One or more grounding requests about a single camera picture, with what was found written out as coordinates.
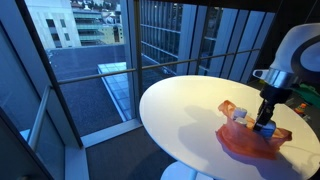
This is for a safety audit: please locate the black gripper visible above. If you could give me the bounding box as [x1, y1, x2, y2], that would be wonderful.
[252, 83, 294, 132]

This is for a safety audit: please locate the blue object with white cap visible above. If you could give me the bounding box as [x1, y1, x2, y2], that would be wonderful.
[258, 120, 278, 139]

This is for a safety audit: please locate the orange plastic bag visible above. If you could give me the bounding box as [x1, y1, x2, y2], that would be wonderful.
[215, 99, 294, 160]

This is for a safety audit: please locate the small white capped container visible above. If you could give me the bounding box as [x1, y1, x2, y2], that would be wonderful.
[235, 117, 248, 127]

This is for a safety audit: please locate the small orange bottle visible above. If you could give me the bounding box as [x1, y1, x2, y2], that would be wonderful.
[294, 102, 308, 117]

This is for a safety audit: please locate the horizontal metal handrail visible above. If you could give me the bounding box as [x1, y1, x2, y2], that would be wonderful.
[57, 47, 262, 85]

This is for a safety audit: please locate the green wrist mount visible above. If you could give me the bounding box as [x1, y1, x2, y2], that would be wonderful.
[293, 83, 320, 108]

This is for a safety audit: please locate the white table pedestal base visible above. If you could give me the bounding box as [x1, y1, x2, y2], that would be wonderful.
[159, 161, 214, 180]

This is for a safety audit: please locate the slanted metal handrail post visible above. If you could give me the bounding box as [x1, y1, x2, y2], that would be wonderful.
[27, 85, 52, 151]

